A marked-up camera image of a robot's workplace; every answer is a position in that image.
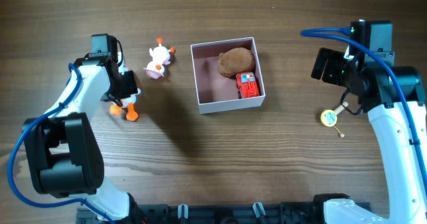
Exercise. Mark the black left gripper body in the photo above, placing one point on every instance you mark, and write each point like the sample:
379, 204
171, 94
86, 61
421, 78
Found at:
123, 88

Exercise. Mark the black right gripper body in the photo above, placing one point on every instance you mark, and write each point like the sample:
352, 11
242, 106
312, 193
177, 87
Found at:
329, 69

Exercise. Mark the white plush duck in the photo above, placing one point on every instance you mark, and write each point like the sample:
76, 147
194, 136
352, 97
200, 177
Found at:
128, 104

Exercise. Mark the pink hat duck toy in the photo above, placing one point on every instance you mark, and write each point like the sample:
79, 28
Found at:
160, 57

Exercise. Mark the yellow toy rattle drum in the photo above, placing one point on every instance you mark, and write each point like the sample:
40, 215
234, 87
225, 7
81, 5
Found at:
329, 117

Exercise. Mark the red toy fire truck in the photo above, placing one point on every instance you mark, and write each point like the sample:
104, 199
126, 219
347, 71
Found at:
247, 85

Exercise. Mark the white box pink interior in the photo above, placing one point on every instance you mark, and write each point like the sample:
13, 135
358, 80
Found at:
216, 93

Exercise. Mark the brown plush capybara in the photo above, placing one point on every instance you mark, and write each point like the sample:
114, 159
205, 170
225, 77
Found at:
235, 61

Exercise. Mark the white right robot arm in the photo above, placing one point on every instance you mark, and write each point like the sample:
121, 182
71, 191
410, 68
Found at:
395, 102

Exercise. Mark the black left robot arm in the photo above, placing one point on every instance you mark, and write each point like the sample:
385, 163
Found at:
62, 152

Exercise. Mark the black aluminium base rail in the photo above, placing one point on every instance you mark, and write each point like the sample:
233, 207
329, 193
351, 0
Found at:
288, 212

